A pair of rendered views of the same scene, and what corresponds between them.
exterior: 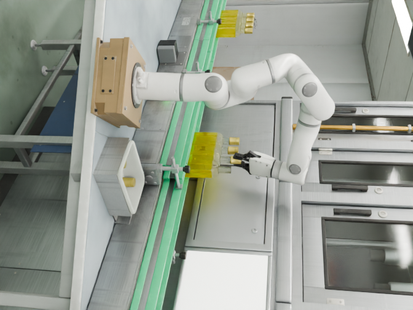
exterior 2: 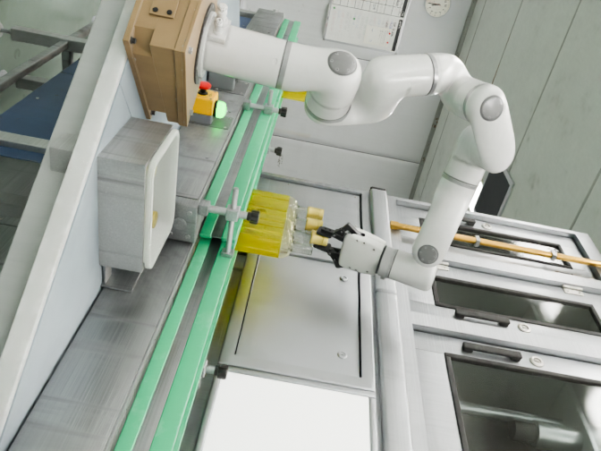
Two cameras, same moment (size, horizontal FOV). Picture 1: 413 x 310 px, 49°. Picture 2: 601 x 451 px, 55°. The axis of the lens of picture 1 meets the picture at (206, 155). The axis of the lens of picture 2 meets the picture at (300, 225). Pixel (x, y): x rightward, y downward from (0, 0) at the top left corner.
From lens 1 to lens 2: 0.64 m
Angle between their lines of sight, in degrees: 18
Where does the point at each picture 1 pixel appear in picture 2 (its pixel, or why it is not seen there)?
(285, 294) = not seen: outside the picture
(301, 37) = not seen: hidden behind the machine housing
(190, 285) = (225, 432)
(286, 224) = (393, 353)
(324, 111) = (502, 153)
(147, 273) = (160, 382)
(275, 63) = (441, 58)
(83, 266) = (35, 332)
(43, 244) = not seen: outside the picture
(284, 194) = (387, 309)
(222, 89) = (356, 74)
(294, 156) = (431, 231)
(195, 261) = (238, 390)
